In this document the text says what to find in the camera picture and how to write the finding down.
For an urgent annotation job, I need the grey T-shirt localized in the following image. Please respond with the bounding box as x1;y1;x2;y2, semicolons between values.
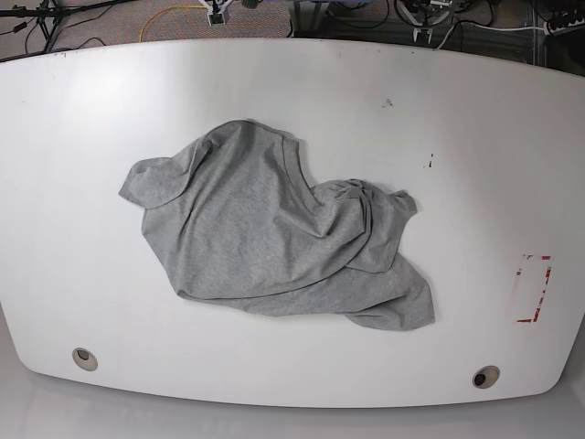
120;120;435;331

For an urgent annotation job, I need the red tape rectangle marking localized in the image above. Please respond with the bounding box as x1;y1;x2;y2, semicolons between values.
512;254;552;324

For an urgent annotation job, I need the white power strip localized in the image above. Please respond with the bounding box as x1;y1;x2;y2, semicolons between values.
544;8;584;36

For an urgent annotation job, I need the black tripod stand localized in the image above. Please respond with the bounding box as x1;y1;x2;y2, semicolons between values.
1;0;133;55

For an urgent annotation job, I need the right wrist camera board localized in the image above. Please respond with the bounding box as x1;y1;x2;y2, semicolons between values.
207;13;228;27

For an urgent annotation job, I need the yellow floor cable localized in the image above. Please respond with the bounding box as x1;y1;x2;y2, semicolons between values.
139;4;207;43

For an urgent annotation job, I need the right table cable grommet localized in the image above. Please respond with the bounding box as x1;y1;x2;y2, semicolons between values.
473;365;500;390

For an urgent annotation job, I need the table cable grommet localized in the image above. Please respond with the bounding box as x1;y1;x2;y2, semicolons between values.
473;365;500;390
72;348;98;371

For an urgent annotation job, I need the left table cable grommet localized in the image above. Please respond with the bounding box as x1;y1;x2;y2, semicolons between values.
72;348;98;371

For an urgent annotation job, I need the grey metal frame post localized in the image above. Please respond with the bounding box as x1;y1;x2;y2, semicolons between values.
528;0;548;68

